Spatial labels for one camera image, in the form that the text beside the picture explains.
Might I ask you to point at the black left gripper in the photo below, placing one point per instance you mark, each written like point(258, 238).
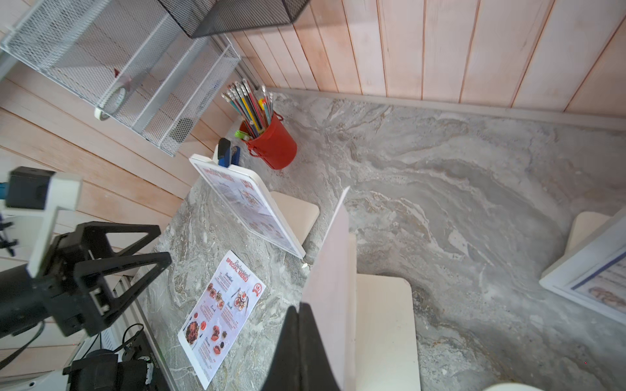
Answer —
point(74, 289)

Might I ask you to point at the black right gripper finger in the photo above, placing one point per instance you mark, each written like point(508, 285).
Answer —
point(300, 362)

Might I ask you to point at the red special menu sheet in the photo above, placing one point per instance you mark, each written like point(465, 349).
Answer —
point(220, 314)

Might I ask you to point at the white menu holder front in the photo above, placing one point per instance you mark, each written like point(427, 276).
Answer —
point(594, 239)

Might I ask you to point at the white menu holder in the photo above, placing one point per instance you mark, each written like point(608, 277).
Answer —
point(366, 322)
point(280, 219)
point(594, 239)

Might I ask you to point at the dim sum menu sheet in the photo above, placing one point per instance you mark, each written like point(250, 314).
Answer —
point(605, 284)

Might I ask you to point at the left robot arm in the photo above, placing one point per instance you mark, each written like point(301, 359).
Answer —
point(21, 305)

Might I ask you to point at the white menu holder back right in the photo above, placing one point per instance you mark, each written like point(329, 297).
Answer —
point(366, 322)

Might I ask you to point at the white menu holder back left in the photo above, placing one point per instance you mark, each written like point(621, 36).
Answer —
point(280, 219)

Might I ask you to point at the white tape roll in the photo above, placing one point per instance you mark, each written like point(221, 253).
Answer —
point(111, 103)

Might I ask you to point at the blue stapler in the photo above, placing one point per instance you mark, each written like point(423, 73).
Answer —
point(227, 154)

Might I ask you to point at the white plastic tray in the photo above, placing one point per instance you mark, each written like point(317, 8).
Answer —
point(511, 387)

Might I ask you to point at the red pencil cup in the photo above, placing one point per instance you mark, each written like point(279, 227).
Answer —
point(275, 146)

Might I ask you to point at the coloured pencils bundle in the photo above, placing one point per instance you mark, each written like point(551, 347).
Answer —
point(256, 108)

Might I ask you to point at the black mesh basket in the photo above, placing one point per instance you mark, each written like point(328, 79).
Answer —
point(199, 18)

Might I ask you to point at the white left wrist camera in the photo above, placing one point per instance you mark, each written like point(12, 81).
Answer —
point(31, 200)

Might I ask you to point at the white wire shelf rack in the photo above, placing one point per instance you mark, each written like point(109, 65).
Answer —
point(92, 47)

